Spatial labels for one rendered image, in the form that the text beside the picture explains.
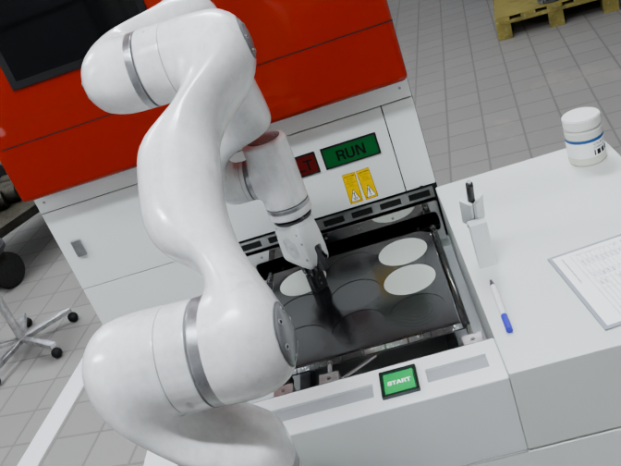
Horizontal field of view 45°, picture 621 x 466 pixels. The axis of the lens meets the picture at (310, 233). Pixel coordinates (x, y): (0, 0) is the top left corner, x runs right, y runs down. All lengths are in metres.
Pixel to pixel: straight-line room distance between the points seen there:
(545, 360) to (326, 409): 0.32
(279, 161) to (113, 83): 0.45
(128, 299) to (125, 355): 0.96
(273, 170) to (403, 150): 0.33
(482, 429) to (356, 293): 0.44
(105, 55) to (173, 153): 0.18
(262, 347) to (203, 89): 0.33
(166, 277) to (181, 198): 0.87
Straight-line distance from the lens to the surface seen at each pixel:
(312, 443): 1.13
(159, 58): 0.97
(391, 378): 1.13
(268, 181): 1.37
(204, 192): 0.86
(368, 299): 1.44
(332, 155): 1.56
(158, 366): 0.79
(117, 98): 1.00
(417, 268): 1.48
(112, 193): 1.64
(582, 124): 1.52
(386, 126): 1.55
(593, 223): 1.37
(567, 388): 1.13
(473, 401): 1.11
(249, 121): 1.24
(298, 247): 1.43
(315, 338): 1.38
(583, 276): 1.24
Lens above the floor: 1.67
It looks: 26 degrees down
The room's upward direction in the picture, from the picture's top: 21 degrees counter-clockwise
